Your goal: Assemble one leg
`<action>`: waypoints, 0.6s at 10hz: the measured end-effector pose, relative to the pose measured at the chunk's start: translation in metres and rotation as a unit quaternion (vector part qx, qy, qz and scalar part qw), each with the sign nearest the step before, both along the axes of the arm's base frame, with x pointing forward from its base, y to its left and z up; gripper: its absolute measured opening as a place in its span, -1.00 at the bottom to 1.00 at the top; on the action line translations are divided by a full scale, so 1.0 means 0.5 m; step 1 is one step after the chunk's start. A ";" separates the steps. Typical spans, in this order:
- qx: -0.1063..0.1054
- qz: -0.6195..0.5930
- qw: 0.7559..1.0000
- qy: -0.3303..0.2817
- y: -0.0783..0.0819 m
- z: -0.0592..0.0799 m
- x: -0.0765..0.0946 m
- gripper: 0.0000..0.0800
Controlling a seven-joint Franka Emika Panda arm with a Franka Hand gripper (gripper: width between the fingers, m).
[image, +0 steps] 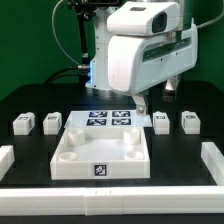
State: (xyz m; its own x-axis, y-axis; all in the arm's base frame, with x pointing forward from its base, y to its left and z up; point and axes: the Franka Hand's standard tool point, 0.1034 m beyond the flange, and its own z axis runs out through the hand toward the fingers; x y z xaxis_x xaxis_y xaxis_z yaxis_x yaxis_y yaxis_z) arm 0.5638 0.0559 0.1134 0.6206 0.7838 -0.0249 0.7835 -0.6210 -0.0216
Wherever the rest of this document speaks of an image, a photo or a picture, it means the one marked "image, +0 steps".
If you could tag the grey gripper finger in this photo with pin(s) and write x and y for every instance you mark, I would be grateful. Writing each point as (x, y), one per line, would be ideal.
(141, 105)
(169, 92)

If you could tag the white left fence block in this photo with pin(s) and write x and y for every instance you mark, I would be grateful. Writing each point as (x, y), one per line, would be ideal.
(6, 159)

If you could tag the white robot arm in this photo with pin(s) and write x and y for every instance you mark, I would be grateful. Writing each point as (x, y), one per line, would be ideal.
(159, 12)

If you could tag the white marker sheet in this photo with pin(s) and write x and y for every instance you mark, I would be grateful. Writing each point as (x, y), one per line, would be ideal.
(107, 118)

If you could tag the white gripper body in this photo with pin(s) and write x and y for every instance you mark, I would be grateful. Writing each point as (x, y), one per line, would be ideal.
(139, 59)

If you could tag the white front fence bar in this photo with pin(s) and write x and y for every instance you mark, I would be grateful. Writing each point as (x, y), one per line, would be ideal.
(112, 201)

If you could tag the white fence block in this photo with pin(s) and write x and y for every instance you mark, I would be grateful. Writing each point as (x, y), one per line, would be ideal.
(214, 161)
(6, 159)

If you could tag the white right fence block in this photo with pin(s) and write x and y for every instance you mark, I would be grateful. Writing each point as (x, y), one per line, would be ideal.
(214, 161)

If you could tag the white square table top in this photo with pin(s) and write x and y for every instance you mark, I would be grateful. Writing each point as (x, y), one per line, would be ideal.
(101, 153)

